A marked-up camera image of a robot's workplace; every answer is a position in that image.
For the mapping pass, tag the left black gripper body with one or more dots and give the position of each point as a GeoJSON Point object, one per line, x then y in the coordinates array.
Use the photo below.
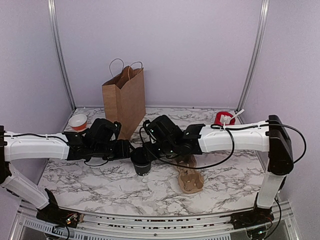
{"type": "Point", "coordinates": [114, 154]}

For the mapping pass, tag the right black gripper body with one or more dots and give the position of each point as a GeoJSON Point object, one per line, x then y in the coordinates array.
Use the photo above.
{"type": "Point", "coordinates": [166, 149]}

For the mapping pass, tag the black plastic cup lid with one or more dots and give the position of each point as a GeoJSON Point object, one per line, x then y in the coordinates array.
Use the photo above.
{"type": "Point", "coordinates": [139, 157]}

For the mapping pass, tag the black paper coffee cup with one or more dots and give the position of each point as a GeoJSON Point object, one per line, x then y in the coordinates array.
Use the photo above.
{"type": "Point", "coordinates": [142, 168]}

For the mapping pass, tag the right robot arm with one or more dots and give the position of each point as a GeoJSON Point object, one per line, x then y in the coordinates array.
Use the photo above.
{"type": "Point", "coordinates": [265, 136]}

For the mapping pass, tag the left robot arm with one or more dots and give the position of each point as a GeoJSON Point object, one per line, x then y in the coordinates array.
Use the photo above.
{"type": "Point", "coordinates": [101, 140]}

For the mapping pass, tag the cardboard cup carrier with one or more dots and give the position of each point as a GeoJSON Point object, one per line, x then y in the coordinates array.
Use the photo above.
{"type": "Point", "coordinates": [190, 180]}

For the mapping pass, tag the orange white bowl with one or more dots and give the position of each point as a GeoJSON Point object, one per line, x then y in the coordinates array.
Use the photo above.
{"type": "Point", "coordinates": [78, 122]}

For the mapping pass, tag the red cylindrical container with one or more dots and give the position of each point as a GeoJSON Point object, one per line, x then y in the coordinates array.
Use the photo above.
{"type": "Point", "coordinates": [217, 118]}

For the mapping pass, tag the brown paper bag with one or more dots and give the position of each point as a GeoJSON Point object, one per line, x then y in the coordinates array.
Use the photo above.
{"type": "Point", "coordinates": [124, 98]}

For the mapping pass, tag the sugar packets in container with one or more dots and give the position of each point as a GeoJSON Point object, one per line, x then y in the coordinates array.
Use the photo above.
{"type": "Point", "coordinates": [225, 119]}

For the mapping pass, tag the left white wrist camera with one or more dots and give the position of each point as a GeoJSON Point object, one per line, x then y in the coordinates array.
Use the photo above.
{"type": "Point", "coordinates": [117, 128]}

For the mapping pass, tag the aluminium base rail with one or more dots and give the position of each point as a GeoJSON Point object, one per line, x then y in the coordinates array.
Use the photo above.
{"type": "Point", "coordinates": [103, 226]}

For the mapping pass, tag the left aluminium frame post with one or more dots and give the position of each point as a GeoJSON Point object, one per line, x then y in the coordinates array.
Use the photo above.
{"type": "Point", "coordinates": [59, 53]}

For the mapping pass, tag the aluminium frame post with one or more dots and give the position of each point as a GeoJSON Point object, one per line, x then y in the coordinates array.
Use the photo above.
{"type": "Point", "coordinates": [59, 53]}
{"type": "Point", "coordinates": [261, 28]}

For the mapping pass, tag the right aluminium frame post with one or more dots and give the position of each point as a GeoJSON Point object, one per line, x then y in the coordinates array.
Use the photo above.
{"type": "Point", "coordinates": [261, 28]}

